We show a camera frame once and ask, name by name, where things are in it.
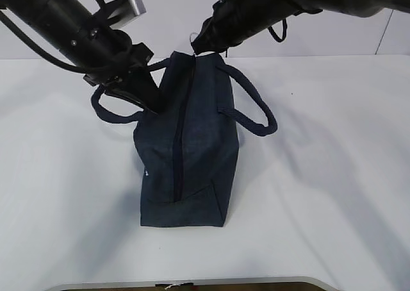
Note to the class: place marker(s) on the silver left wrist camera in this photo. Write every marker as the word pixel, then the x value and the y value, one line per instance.
pixel 118 13

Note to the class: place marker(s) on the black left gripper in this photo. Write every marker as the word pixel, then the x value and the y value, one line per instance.
pixel 120 58

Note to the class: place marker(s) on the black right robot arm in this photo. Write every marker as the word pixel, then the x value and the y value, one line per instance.
pixel 277 11

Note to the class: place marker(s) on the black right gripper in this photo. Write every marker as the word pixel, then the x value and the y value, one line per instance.
pixel 228 27

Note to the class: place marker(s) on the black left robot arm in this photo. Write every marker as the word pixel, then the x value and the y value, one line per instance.
pixel 67 25

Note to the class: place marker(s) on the dark blue lunch bag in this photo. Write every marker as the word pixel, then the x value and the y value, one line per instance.
pixel 190 150

